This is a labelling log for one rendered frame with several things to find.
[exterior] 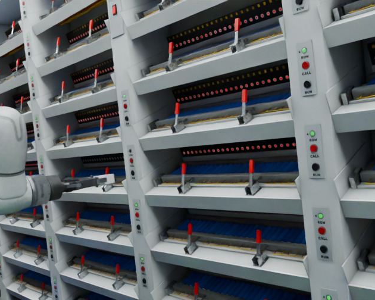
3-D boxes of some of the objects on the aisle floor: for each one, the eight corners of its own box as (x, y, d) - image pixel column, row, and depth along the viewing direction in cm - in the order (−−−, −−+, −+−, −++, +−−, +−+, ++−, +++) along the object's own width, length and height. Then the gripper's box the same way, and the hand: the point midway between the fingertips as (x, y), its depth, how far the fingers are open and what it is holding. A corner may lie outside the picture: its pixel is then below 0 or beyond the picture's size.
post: (371, 523, 96) (293, -263, 92) (331, 500, 103) (258, -232, 99) (403, 469, 110) (337, -216, 106) (367, 452, 116) (303, -192, 113)
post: (9, 315, 248) (-26, 15, 244) (2, 312, 255) (-31, 19, 251) (41, 303, 262) (9, 19, 258) (35, 300, 268) (3, 24, 265)
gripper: (37, 200, 130) (103, 188, 147) (56, 202, 121) (125, 189, 137) (34, 176, 130) (101, 167, 147) (53, 175, 121) (123, 166, 137)
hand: (104, 179), depth 140 cm, fingers closed
